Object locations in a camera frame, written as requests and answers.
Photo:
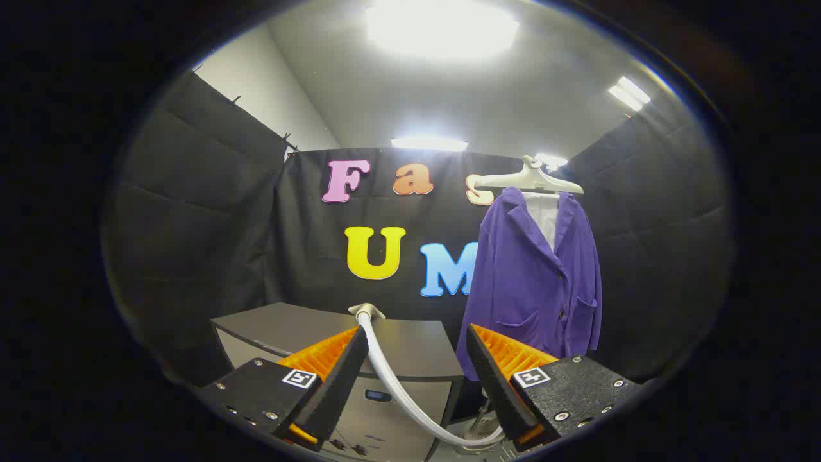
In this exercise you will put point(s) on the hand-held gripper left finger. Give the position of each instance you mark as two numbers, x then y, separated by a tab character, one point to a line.
340	385

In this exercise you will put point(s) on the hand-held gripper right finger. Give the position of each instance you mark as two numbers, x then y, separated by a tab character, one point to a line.
494	385

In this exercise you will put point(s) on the white shirt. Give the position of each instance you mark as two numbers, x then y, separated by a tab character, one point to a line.
544	215

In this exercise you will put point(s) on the white clothes hanger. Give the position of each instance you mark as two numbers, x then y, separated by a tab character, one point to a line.
532	174

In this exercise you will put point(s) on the grey cabinet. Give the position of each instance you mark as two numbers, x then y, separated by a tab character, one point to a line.
410	346

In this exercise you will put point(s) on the black backdrop cloth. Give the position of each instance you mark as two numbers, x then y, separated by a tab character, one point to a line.
308	256
192	224
654	256

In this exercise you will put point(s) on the large ceiling light panel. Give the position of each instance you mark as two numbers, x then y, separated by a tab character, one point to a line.
442	29

